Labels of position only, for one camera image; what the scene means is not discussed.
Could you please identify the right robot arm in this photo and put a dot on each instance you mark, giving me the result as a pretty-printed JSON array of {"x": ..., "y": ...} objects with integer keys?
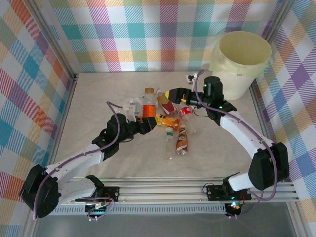
[{"x": 242, "y": 133}]

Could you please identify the brown swirl label bottle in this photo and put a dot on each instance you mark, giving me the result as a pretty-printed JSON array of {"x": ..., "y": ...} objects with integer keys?
[{"x": 182, "y": 142}]

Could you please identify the clear bottle green band cap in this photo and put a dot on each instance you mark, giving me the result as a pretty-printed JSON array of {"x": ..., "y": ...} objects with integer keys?
[{"x": 169, "y": 143}]

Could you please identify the orange label plastic bottle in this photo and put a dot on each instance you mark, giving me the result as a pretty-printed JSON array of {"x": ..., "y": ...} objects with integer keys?
[{"x": 149, "y": 109}]

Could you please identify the red yellow label tea bottle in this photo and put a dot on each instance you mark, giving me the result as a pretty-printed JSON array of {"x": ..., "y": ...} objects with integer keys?
[{"x": 169, "y": 107}]

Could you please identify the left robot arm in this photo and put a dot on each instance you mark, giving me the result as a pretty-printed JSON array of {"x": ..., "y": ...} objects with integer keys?
[{"x": 74, "y": 160}]

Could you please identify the aluminium table side rail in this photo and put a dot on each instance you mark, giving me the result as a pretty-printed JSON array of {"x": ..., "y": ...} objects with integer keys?
[
  {"x": 65, "y": 111},
  {"x": 260, "y": 111}
]

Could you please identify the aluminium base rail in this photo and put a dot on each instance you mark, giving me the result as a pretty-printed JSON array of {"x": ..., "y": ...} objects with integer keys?
[{"x": 160, "y": 192}]

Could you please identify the white plastic bin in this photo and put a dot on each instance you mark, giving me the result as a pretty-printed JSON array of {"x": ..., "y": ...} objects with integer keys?
[{"x": 234, "y": 84}]

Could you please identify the clear plastic bottle, white label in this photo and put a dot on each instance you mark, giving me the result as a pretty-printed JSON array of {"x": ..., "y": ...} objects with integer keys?
[{"x": 134, "y": 100}]

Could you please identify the clear bottle red label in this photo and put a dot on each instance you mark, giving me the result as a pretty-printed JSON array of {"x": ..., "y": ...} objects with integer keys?
[{"x": 185, "y": 111}]

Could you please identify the aluminium frame post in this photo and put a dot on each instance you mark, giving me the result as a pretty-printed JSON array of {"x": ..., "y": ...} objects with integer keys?
[
  {"x": 277, "y": 18},
  {"x": 56, "y": 42}
]

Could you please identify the orange snack packet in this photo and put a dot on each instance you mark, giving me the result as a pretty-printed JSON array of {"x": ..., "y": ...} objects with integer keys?
[{"x": 170, "y": 122}]

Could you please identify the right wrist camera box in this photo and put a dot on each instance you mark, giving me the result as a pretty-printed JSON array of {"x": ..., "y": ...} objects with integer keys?
[{"x": 191, "y": 78}]

